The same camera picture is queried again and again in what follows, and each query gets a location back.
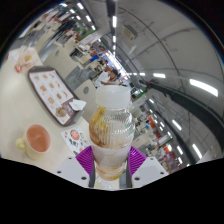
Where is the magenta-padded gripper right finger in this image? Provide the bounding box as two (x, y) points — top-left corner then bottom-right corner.
(126, 145), (170, 189)

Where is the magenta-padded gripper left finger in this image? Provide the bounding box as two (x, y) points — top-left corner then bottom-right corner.
(55, 145), (98, 188)

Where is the clear white-capped drink bottle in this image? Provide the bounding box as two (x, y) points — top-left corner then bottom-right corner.
(88, 85), (136, 182)

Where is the printed paper leaflet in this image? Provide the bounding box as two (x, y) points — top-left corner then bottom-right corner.
(60, 125), (92, 156)

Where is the yellow mug with pink inside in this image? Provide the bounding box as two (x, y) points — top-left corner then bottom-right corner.
(15, 124), (52, 160)

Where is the crumpled white napkin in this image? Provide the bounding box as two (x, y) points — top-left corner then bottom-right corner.
(68, 98), (87, 112)

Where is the group of beige chairs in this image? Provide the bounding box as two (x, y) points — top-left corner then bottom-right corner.
(33, 19), (111, 114)

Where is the dark food tray with paper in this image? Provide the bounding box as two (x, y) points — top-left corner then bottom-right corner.
(27, 65), (86, 128)

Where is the group of ceiling lights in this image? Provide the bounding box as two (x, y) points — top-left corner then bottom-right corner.
(59, 2), (219, 161)

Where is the crumpled food wrapper paper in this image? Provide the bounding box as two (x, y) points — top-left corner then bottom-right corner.
(13, 46), (38, 74)

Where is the ceiling air conditioner unit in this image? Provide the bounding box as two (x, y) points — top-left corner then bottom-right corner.
(121, 23), (138, 41)

